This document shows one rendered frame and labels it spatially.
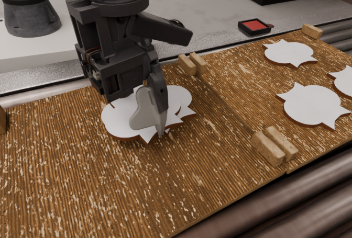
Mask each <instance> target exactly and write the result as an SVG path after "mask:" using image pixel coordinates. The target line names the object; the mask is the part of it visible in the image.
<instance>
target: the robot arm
mask: <svg viewBox="0 0 352 238"><path fill-rule="evenodd" d="M2 1H3V4H4V23H5V27H6V29H7V31H8V33H9V34H11V35H13V36H15V37H21V38H35V37H42V36H46V35H49V34H52V33H54V32H56V31H57V30H59V29H60V28H61V21H60V17H59V15H58V14H57V12H56V11H55V9H54V7H53V6H52V5H51V3H50V1H49V0H2ZM65 2H66V5H67V8H68V11H69V15H70V18H71V21H72V25H73V29H74V32H75V36H76V39H77V42H78V43H76V44H74V45H75V49H76V52H77V54H78V58H79V61H80V65H81V68H82V71H83V74H84V77H85V78H86V77H89V80H90V82H91V84H92V86H93V87H94V88H95V89H96V90H97V91H98V93H99V94H100V95H103V96H104V97H105V98H106V101H107V103H108V104H109V103H111V102H113V101H115V100H117V99H119V98H120V99H122V98H126V97H128V96H130V94H133V93H134V88H135V87H138V86H140V85H142V84H143V81H146V82H147V86H142V87H140V88H138V90H137V91H136V101H137V104H138V107H137V110H136V111H135V112H134V114H133V115H132V116H131V117H130V119H129V126H130V128H131V129H133V130H140V129H144V128H147V127H151V126H155V127H156V130H157V133H158V136H162V135H163V133H164V129H165V126H166V121H167V113H168V108H169V105H168V89H167V85H166V81H165V79H164V75H163V73H162V70H161V66H160V63H159V59H158V55H157V52H156V50H155V48H154V45H152V44H151V43H152V40H158V41H162V42H166V43H168V44H172V45H174V44H177V45H180V46H185V47H187V46H188V45H189V43H190V40H191V38H192V36H193V32H192V31H190V30H188V29H186V28H185V26H184V25H183V23H182V22H180V21H179V20H176V19H171V20H170V19H169V20H168V19H165V18H162V17H159V16H156V15H153V14H150V13H147V12H143V11H144V10H145V9H146V8H147V7H148V6H149V0H65ZM81 54H82V57H83V60H82V57H81Z"/></svg>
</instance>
